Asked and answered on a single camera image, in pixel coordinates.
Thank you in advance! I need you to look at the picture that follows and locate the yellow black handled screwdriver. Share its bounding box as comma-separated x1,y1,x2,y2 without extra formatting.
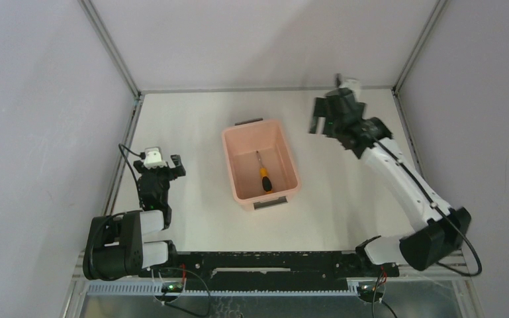
255,150,273,193

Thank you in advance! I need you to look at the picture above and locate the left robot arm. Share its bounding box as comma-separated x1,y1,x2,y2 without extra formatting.
83,154,186,281

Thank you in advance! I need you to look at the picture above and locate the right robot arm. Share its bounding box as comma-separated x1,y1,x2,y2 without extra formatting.
309,87,483,275

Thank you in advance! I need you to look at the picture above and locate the pink plastic bin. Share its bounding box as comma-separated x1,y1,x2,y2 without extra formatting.
222,119,301,211

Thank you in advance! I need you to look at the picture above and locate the left green circuit board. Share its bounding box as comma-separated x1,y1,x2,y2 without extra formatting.
162,283,184,293

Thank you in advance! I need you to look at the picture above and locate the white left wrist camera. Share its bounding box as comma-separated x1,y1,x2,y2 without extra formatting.
143,147,167,169

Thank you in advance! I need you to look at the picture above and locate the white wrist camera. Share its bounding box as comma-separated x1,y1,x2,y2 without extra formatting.
340,78,361,95
143,147,167,169

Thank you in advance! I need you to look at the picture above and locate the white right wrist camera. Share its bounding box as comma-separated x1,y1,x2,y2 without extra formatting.
340,78,361,95

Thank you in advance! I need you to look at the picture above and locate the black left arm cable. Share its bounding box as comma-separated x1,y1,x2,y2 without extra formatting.
118,144,146,207

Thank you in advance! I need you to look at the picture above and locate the white slotted cable duct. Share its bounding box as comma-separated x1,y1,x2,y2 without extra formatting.
87,281,359,297

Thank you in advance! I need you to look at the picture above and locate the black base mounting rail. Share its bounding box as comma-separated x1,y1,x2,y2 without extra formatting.
166,250,400,292

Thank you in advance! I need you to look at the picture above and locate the aluminium frame profile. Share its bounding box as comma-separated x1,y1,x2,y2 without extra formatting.
78,0,141,99

